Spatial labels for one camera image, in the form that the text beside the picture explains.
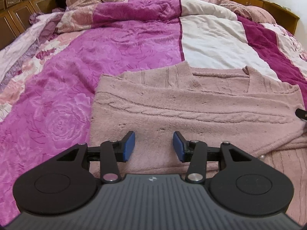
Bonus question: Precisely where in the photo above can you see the patchwork magenta white bedspread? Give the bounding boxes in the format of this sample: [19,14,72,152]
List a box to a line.
[1,0,306,225]

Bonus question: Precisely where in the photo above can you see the lilac floral pillow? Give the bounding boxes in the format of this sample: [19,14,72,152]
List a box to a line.
[1,11,64,85]

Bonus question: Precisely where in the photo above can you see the pink knit cardigan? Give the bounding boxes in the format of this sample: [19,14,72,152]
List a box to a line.
[90,62,306,224]

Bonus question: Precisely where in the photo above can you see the dark wooden headboard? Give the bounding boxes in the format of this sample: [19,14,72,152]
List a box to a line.
[1,0,56,49]

